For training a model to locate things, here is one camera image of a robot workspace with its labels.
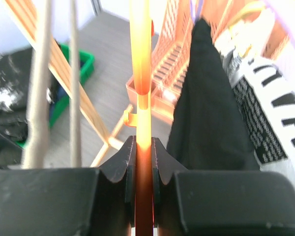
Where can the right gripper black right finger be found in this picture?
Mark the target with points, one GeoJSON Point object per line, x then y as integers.
{"type": "Point", "coordinates": [219, 203]}

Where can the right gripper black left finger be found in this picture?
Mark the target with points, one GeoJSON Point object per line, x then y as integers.
{"type": "Point", "coordinates": [70, 201]}

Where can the grey plastic hanger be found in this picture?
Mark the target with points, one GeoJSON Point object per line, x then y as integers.
{"type": "Point", "coordinates": [44, 93]}

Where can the black white-speckled trousers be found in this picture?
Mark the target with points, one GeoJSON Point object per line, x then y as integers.
{"type": "Point", "coordinates": [15, 69]}

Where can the orange plastic hanger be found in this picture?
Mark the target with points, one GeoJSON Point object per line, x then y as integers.
{"type": "Point", "coordinates": [140, 35]}

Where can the blue denim trousers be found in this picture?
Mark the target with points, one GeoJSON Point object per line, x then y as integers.
{"type": "Point", "coordinates": [57, 92]}

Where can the yellow plastic hanger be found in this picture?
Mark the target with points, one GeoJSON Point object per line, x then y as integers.
{"type": "Point", "coordinates": [245, 14]}

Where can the lilac plastic hanger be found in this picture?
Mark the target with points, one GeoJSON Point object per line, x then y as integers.
{"type": "Point", "coordinates": [282, 22]}

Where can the plain black garment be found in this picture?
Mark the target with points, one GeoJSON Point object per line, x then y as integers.
{"type": "Point", "coordinates": [208, 131]}

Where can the white black-printed garment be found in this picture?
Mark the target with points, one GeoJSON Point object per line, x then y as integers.
{"type": "Point", "coordinates": [264, 97]}

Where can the orange desk organiser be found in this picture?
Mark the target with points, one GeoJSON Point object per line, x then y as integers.
{"type": "Point", "coordinates": [170, 59]}

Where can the wooden clothes rack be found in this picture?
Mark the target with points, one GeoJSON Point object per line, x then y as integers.
{"type": "Point", "coordinates": [25, 16]}

